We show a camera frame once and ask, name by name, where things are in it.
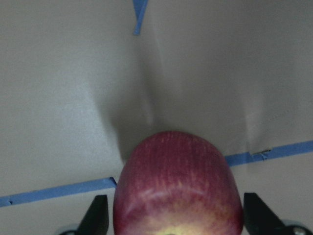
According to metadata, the red apple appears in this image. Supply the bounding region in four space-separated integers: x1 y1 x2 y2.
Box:
113 131 243 235

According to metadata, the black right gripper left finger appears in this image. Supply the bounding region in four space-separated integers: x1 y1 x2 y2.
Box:
74 195 108 235

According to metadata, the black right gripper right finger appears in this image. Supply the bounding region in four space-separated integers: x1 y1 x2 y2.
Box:
244 192 293 235

